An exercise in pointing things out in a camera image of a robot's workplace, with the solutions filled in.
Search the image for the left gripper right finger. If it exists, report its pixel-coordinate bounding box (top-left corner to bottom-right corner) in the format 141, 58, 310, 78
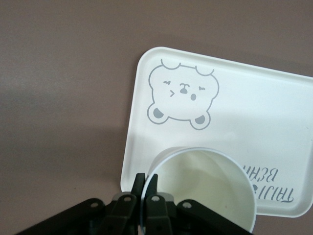
144, 174, 173, 235

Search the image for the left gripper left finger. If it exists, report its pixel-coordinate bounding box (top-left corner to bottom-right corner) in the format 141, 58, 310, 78
97, 173, 146, 235

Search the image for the white paper cup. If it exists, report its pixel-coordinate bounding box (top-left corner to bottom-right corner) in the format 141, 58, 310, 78
139, 146, 257, 235

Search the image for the white bear print tray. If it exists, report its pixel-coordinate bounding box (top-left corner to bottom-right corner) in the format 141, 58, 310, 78
120, 46, 313, 218

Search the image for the brown table mat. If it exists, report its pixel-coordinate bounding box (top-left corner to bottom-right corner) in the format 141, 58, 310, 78
0, 0, 313, 235

